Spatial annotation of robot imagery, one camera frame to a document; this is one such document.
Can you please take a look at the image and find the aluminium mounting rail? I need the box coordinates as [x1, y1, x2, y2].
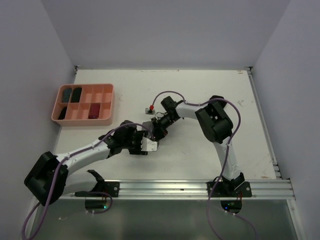
[61, 175, 295, 200]

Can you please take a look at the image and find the grey striped underwear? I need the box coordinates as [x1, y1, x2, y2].
[61, 87, 72, 103]
[142, 121, 156, 141]

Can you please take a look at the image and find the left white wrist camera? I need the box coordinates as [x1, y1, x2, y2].
[141, 137, 159, 152]

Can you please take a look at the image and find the grey striped rolled underwear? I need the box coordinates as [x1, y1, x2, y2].
[61, 87, 72, 103]

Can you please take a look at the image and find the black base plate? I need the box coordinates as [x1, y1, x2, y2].
[206, 175, 253, 198]
[74, 181, 120, 198]

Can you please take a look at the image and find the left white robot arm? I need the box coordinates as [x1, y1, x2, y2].
[24, 120, 154, 206]

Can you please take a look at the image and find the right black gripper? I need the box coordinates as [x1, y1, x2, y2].
[151, 113, 178, 141]

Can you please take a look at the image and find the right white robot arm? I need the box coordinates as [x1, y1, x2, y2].
[151, 96, 245, 197]

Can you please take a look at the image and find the dark red rolled underwear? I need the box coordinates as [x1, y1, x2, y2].
[88, 103, 101, 119]

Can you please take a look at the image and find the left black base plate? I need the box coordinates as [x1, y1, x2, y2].
[74, 181, 120, 198]

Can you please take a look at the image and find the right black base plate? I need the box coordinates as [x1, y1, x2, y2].
[206, 175, 253, 198]

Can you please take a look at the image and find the pink divided organizer tray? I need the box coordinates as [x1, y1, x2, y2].
[51, 83, 115, 127]

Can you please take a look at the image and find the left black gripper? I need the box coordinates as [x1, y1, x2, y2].
[122, 130, 148, 155]

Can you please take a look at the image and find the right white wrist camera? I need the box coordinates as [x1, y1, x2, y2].
[145, 105, 155, 115]

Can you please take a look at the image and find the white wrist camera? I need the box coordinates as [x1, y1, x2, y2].
[141, 137, 159, 152]
[145, 105, 155, 115]

